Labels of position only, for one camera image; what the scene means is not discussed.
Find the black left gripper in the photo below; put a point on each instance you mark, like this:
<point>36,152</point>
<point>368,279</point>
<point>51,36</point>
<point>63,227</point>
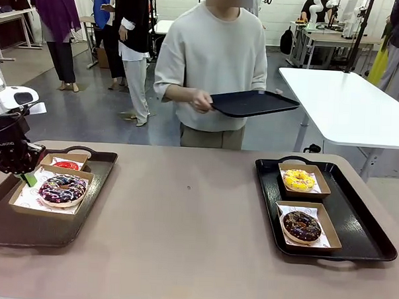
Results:
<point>10,156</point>

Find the white printed paper liner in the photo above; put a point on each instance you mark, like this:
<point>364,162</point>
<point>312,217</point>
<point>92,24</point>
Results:
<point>30,191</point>
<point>296,208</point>
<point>58,159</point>
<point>318,189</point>

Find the purple sprinkled donut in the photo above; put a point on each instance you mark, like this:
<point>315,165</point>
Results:
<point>47,192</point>

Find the kraft paper box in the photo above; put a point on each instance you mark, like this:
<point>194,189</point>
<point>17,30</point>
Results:
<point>44,213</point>
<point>311,248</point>
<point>303,194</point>
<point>46,158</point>

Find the red glazed donut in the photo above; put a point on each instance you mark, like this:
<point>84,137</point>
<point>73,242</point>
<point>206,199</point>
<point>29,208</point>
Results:
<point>58,164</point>

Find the small black serving tray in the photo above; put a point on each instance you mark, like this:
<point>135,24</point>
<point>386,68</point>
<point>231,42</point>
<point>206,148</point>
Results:
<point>251,103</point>

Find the yellow sprinkled donut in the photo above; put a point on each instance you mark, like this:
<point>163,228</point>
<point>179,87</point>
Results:
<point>289,181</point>

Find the chocolate sprinkled donut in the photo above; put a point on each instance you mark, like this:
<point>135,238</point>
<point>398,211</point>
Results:
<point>290,228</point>

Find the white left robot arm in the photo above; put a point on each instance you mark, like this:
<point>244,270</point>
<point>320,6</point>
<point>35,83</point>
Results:
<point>10,95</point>

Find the person's right forearm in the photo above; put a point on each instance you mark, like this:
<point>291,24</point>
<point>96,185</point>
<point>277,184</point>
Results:
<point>178,93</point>

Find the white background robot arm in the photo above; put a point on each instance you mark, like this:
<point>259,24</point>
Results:
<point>313,12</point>

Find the person's right hand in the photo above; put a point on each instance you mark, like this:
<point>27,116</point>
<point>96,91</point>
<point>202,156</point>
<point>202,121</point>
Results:
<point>200,101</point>

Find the person's left hand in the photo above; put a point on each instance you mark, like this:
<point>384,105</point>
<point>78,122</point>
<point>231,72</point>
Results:
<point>279,91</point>

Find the cardboard box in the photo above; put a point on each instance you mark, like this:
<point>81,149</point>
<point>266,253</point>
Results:
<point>103,57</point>

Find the white desk with metal legs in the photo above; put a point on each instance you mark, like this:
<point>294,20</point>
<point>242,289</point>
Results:
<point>10,15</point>

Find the bystander in purple top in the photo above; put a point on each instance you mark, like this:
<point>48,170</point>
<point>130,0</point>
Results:
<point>56,11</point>

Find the bystander in blue top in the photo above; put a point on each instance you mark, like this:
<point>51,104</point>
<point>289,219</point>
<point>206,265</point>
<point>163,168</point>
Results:
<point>101,6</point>

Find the bystander in black jacket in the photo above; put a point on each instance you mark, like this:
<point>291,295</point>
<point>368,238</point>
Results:
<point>132,20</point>

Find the person in beige sweater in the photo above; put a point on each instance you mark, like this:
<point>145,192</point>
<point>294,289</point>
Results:
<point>217,51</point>

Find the black caster wheel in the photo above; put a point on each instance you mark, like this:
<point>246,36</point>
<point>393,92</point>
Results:
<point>312,148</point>

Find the black backpack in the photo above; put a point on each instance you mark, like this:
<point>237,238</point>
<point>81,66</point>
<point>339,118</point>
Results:
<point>286,40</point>

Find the seated person in black shirt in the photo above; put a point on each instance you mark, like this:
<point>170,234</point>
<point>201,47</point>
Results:
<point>306,8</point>

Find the large white table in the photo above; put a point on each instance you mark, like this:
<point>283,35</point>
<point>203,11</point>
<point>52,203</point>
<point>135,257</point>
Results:
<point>347,106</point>

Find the grey equipment workbench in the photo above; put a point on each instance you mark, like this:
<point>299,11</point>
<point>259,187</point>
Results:
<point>323,39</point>

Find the black tripod pole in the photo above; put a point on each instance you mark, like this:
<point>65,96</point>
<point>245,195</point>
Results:
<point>358,30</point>

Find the yellow green garment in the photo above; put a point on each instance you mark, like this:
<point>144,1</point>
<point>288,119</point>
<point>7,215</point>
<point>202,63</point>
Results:
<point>378,68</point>

